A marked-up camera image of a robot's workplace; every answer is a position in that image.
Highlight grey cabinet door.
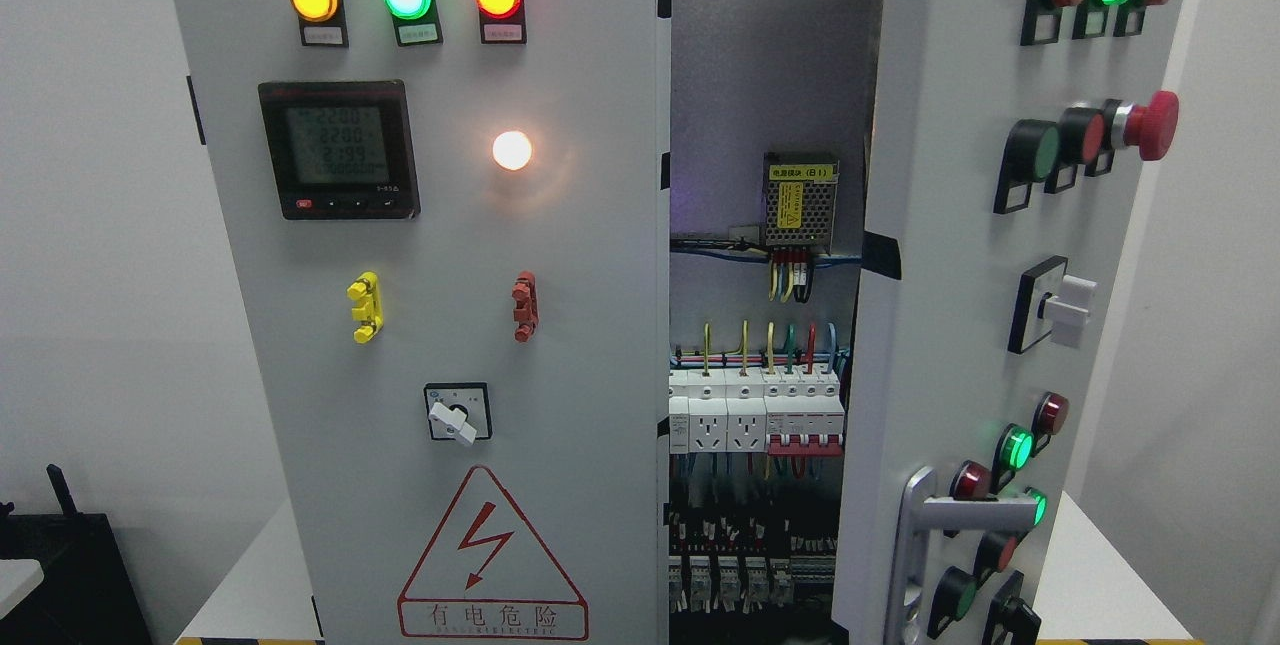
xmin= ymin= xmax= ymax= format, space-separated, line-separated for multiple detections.
xmin=174 ymin=0 xmax=669 ymax=644
xmin=832 ymin=0 xmax=1183 ymax=644

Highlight red test terminal block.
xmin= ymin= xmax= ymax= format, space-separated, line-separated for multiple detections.
xmin=511 ymin=270 xmax=539 ymax=343

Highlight white socket modules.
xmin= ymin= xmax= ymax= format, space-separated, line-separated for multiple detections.
xmin=668 ymin=367 xmax=768 ymax=456

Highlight metal mesh power supply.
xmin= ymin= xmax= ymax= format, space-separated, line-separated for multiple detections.
xmin=763 ymin=150 xmax=840 ymax=250

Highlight white glowing indicator lamp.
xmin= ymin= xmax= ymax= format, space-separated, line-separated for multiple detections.
xmin=492 ymin=131 xmax=534 ymax=171

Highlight white red-lever circuit breaker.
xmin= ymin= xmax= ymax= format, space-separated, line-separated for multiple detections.
xmin=764 ymin=367 xmax=846 ymax=457

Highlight yellow test terminal block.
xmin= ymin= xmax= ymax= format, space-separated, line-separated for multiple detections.
xmin=346 ymin=271 xmax=384 ymax=344

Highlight red electric hazard sign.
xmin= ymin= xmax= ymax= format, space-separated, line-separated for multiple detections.
xmin=398 ymin=465 xmax=590 ymax=641

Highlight black digital power meter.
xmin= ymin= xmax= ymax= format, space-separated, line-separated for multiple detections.
xmin=259 ymin=81 xmax=420 ymax=220

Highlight red emergency stop button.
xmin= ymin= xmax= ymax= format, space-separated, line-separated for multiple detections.
xmin=1102 ymin=90 xmax=1180 ymax=163

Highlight black box at left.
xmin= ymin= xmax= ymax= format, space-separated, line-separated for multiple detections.
xmin=1 ymin=465 xmax=152 ymax=644

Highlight silver door handle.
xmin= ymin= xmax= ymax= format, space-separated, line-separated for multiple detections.
xmin=883 ymin=466 xmax=1043 ymax=644

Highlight white knob selector switch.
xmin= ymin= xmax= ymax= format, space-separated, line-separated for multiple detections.
xmin=1007 ymin=256 xmax=1098 ymax=354

